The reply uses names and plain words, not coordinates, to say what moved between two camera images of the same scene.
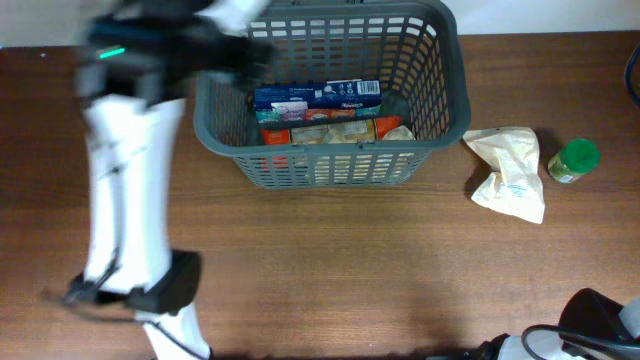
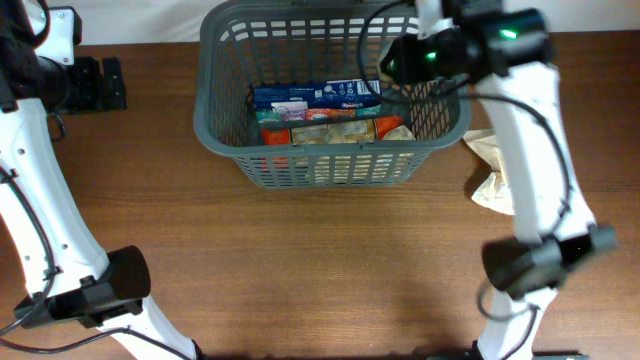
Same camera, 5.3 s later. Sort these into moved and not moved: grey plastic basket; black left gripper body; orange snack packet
Moved: black left gripper body
Not moved: orange snack packet; grey plastic basket
